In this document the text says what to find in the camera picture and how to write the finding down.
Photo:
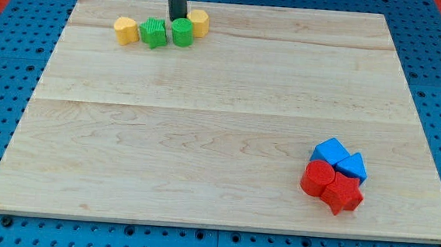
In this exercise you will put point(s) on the light wooden board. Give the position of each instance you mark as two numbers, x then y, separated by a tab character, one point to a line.
217	135

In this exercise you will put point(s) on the red star block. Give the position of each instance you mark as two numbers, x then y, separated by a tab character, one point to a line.
342	194

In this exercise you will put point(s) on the yellow hexagon block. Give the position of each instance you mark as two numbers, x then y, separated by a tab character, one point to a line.
201	22

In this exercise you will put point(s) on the red cylinder block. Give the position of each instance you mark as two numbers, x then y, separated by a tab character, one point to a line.
318	174

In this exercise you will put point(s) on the blue cube block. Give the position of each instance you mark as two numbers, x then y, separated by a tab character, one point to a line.
331	151

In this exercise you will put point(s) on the blue triangle block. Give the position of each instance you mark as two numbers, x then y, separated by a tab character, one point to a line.
353	167

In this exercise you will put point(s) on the yellow heart block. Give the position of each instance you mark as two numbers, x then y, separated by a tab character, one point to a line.
126	30

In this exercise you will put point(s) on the green cylinder block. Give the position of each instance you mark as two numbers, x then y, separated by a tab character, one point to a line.
182	32

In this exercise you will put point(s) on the green star block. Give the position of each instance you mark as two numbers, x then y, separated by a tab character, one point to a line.
153	33

